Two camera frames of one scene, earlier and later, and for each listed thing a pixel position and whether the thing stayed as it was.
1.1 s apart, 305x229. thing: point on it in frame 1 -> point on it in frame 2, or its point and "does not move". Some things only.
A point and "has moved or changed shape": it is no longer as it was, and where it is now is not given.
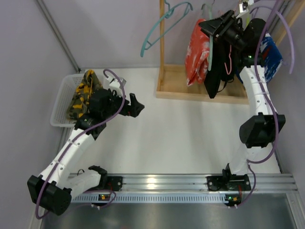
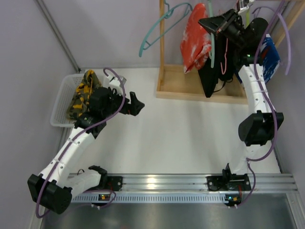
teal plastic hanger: (168, 13) does not move
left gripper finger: (136, 107) does not move
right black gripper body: (220, 28) does not move
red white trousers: (197, 59) has moved or changed shape
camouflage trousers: (89, 82) does not move
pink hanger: (230, 62) -> (226, 50)
